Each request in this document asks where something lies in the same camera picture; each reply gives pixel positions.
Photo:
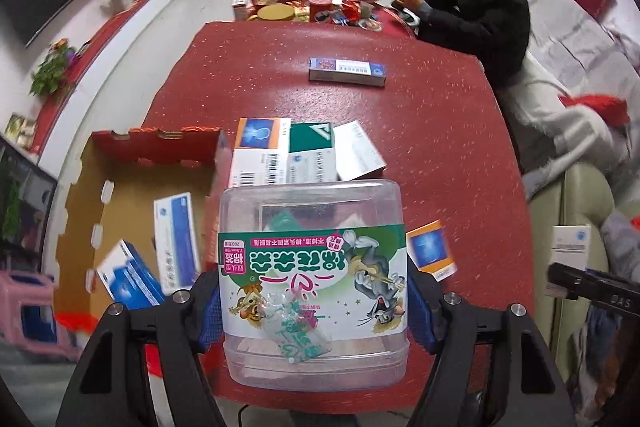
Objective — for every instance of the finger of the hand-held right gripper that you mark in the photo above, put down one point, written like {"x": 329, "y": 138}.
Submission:
{"x": 590, "y": 284}

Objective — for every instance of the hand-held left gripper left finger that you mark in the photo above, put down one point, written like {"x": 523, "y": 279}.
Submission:
{"x": 212, "y": 322}

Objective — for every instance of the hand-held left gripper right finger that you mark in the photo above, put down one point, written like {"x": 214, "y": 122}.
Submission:
{"x": 422, "y": 312}

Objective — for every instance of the white medicine box blue logo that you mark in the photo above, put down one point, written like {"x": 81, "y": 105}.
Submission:
{"x": 570, "y": 247}

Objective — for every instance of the clear cotton swab box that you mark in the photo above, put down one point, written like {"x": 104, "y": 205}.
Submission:
{"x": 310, "y": 297}

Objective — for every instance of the red-edged cardboard box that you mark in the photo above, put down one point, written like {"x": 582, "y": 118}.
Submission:
{"x": 125, "y": 167}

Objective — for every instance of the large orange and blue medicine box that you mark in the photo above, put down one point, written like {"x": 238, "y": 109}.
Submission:
{"x": 257, "y": 147}

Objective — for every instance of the small orange and blue medicine box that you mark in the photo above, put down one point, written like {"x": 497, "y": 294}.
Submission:
{"x": 432, "y": 252}

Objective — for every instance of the pale green armchair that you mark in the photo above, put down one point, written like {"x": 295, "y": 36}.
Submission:
{"x": 570, "y": 207}

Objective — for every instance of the white blanket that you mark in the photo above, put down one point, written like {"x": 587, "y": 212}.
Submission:
{"x": 565, "y": 142}

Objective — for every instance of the plain white medicine box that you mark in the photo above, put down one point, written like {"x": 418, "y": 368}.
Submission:
{"x": 357, "y": 152}

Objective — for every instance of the red cloth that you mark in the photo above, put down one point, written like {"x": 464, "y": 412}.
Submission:
{"x": 600, "y": 107}

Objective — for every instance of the pink plastic stool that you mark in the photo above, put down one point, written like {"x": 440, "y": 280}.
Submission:
{"x": 35, "y": 312}

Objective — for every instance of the green and white medicine box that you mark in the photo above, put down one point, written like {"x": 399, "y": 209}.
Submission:
{"x": 312, "y": 157}

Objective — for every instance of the dark monitor screen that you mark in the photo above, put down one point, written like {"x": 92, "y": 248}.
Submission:
{"x": 25, "y": 202}

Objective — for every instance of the grey sofa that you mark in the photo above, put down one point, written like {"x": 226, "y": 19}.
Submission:
{"x": 565, "y": 37}

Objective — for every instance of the long blue and white medicine box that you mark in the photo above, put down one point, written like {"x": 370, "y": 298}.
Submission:
{"x": 347, "y": 72}

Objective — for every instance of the printed picture box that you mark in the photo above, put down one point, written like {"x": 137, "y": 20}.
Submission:
{"x": 20, "y": 132}

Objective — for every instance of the potted green plant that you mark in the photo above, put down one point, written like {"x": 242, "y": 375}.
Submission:
{"x": 52, "y": 69}

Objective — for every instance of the round gold tin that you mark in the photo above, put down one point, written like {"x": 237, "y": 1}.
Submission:
{"x": 275, "y": 13}

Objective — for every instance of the round red tin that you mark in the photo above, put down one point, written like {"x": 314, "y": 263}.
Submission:
{"x": 320, "y": 9}

